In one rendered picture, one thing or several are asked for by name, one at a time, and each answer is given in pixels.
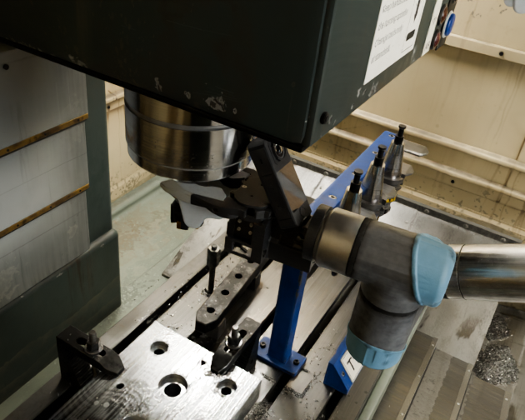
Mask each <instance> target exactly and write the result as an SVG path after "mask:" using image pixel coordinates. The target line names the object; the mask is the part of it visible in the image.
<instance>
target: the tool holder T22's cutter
mask: <svg viewBox="0 0 525 420"><path fill-rule="evenodd" d="M170 219H171V223H177V228H178V229H182V230H188V228H189V227H188V226H187V225H186V224H185V223H184V221H183V215H182V212H181V208H180V205H179V203H178V202H177V201H176V198H175V199H174V201H173V202H172V203H171V215H170Z"/></svg>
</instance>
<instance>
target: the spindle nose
mask: <svg viewBox="0 0 525 420"><path fill-rule="evenodd" d="M124 116H125V138H126V142H127V152H128V154H129V156H130V158H131V159H132V160H133V161H134V162H135V163H136V164H137V165H138V166H139V167H141V168H143V169H144V170H146V171H148V172H149V173H152V174H154V175H156V176H159V177H161V178H166V179H171V180H175V181H180V182H190V183H201V182H211V181H216V180H220V179H224V178H228V177H231V176H232V175H234V174H236V173H239V172H240V171H242V170H243V169H244V168H245V167H246V166H247V165H248V164H249V163H250V162H251V161H252V159H251V156H250V154H249V151H248V144H249V143H250V142H251V141H252V140H254V139H255V138H257V137H254V136H253V135H250V134H247V133H245V132H241V131H238V130H237V129H234V128H231V127H228V126H225V125H223V124H221V123H218V122H214V121H212V120H209V119H207V118H205V117H200V116H198V115H196V114H193V113H191V112H187V111H185V110H182V109H180V108H177V107H174V106H171V105H169V104H166V103H164V102H160V101H158V100H155V99H153V98H150V97H146V96H144V95H142V94H139V93H137V92H133V91H131V90H128V89H126V88H124Z"/></svg>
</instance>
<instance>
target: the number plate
mask: <svg viewBox="0 0 525 420"><path fill-rule="evenodd" d="M340 362H341V364H342V365H343V367H344V369H345V371H346V373H347V375H348V376H349V378H350V380H351V382H352V383H353V381H354V380H355V378H356V376H357V375H358V373H359V371H360V369H361V368H362V366H363V365H362V364H361V363H359V362H357V361H356V360H355V359H353V357H352V356H351V355H350V353H349V352H348V350H346V352H345V353H344V354H343V356H342V358H341V360H340Z"/></svg>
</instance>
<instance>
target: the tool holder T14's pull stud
mask: <svg viewBox="0 0 525 420"><path fill-rule="evenodd" d="M354 173H355V175H354V179H353V180H351V183H350V187H349V189H350V190H351V191H352V192H355V193H357V192H359V191H360V187H361V181H360V177H361V175H363V170H362V169H360V168H355V169H354Z"/></svg>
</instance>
